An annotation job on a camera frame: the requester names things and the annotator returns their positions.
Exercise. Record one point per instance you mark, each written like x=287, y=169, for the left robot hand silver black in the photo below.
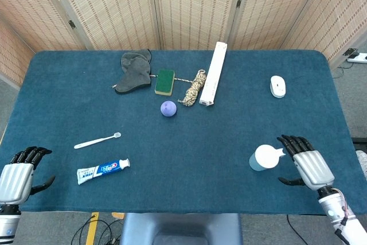
x=14, y=179

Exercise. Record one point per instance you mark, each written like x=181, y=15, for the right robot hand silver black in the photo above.
x=314, y=167

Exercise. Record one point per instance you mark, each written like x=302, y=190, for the white toothbrush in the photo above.
x=94, y=141

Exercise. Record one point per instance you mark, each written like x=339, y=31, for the blue white toothpaste tube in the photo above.
x=103, y=169

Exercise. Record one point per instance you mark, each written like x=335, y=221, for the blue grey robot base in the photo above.
x=180, y=229

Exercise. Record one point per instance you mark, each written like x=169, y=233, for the white computer mouse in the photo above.
x=277, y=86

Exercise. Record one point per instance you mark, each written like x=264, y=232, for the yellow floor tape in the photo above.
x=92, y=227

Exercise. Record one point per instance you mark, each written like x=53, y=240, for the blue table cloth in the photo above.
x=215, y=156

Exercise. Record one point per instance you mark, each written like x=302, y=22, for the white power strip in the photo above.
x=358, y=58

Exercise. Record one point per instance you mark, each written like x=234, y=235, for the long white cardboard box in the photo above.
x=213, y=75

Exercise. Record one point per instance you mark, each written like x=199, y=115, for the purple ball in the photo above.
x=168, y=108

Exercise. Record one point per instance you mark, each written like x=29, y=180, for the grey cloth glove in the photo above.
x=134, y=75

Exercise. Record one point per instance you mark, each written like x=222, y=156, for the green yellow sponge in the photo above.
x=164, y=81

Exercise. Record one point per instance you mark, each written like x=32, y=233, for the woven folding screen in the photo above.
x=186, y=7

